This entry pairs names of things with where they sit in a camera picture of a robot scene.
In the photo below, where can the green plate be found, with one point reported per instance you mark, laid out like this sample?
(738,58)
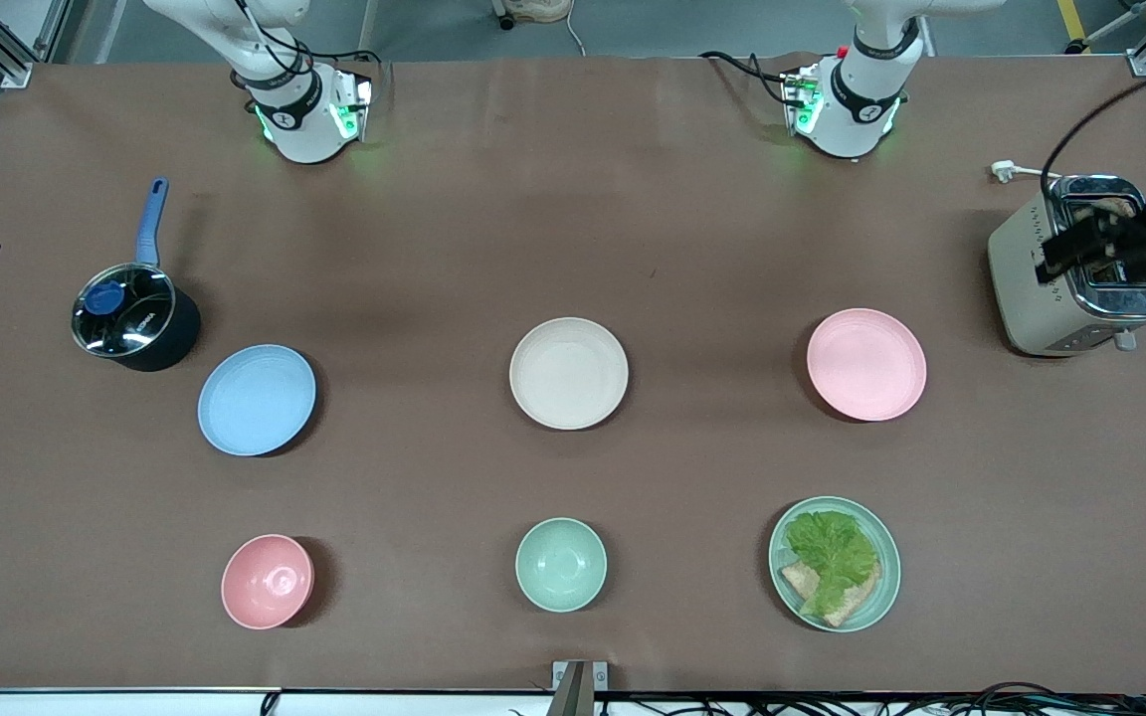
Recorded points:
(881,542)

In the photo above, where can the pink bowl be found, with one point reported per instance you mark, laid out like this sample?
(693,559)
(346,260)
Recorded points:
(267,582)

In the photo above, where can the pink plate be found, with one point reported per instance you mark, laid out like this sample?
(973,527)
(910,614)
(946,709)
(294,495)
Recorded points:
(866,364)

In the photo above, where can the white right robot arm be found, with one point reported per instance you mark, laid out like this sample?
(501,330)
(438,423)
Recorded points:
(299,119)

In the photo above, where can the beige plate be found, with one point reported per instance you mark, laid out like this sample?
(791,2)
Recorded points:
(569,373)

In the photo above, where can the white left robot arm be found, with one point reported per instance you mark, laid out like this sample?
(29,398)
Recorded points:
(861,104)

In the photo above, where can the glass lid with blue knob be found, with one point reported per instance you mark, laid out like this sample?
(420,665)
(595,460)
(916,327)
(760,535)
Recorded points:
(125,310)

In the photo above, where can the beige and chrome toaster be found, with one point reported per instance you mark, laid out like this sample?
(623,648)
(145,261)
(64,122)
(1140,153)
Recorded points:
(1031,288)

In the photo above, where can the green lettuce leaf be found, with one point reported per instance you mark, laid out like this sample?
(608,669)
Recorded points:
(837,557)

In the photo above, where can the square toast slice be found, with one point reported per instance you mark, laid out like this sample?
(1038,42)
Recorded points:
(857,602)

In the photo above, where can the brown table cover sheet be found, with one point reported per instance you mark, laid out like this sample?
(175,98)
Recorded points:
(573,229)

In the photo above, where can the grey metal camera mount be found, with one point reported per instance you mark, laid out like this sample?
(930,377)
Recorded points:
(578,688)

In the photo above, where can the green bowl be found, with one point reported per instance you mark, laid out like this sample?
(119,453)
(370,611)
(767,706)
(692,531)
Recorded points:
(561,564)

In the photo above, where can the beige shoe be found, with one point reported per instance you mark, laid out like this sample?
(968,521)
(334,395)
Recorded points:
(533,8)

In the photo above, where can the blue plate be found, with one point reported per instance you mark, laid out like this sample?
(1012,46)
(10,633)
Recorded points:
(257,400)

